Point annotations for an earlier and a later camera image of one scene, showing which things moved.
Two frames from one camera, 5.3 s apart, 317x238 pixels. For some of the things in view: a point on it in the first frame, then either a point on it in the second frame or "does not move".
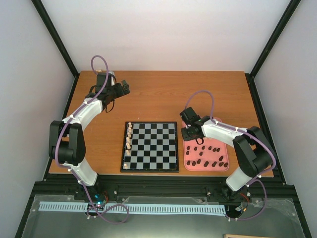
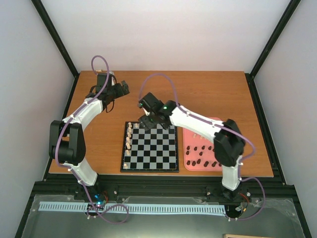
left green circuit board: [99, 202] does not move
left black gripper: [126, 88] does not move
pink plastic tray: [211, 155] does not move
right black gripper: [186, 137] → [146, 124]
